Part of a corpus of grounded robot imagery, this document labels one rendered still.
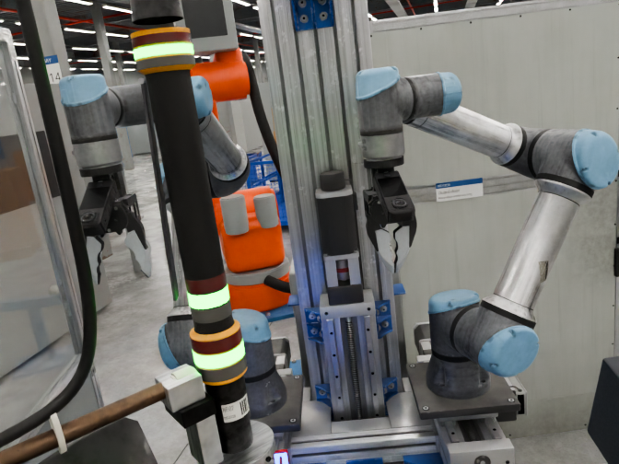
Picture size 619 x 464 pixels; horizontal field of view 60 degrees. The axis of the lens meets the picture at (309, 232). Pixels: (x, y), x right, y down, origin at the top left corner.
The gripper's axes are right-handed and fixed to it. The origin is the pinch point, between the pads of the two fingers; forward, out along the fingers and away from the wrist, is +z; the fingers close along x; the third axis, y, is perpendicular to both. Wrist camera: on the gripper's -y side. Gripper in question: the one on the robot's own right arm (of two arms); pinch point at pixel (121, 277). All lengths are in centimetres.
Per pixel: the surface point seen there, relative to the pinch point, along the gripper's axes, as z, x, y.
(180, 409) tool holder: -5, -22, -54
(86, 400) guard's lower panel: 61, 46, 69
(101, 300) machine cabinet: 135, 162, 384
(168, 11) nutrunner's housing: -35, -26, -52
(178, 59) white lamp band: -31, -26, -52
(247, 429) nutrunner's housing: 0, -26, -51
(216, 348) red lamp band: -9, -25, -53
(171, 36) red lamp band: -33, -26, -52
